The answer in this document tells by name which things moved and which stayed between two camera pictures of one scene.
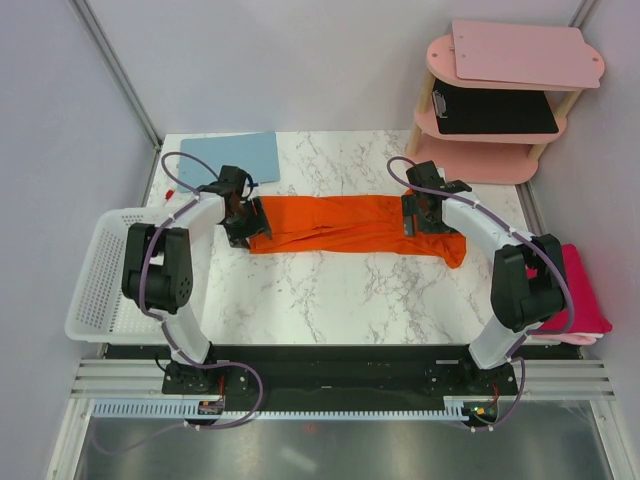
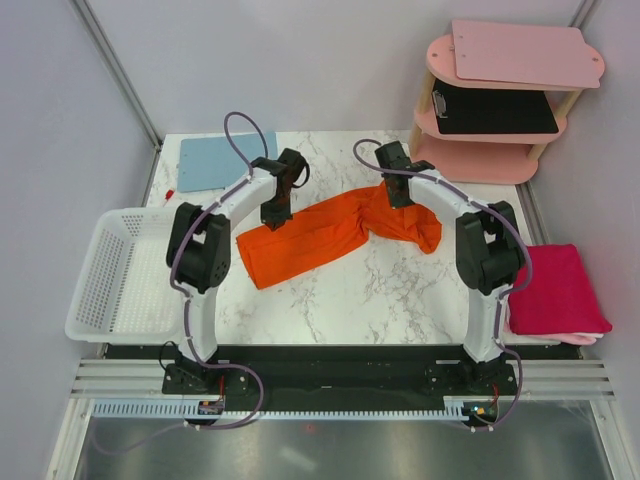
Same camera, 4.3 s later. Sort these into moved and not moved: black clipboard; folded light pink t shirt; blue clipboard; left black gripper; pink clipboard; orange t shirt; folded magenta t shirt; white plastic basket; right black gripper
Moved: orange t shirt; left black gripper; right black gripper
Not moved: folded magenta t shirt; folded light pink t shirt; white plastic basket; black clipboard; blue clipboard; pink clipboard
